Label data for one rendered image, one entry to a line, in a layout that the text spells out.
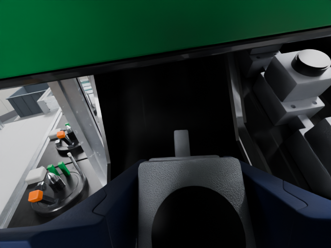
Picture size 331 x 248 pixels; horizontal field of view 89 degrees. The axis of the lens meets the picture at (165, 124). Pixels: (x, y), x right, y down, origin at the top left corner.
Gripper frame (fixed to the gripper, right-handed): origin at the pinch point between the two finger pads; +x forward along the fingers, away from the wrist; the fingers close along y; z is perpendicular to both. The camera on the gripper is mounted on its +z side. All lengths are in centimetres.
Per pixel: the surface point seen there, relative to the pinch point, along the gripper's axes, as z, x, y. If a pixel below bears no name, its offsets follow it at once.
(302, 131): -1.1, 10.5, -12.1
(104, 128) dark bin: 0.5, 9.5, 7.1
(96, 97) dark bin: 3.4, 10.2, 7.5
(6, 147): -29, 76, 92
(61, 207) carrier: -25.6, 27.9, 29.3
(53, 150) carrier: -21, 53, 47
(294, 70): 4.7, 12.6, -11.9
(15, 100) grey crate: -13, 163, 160
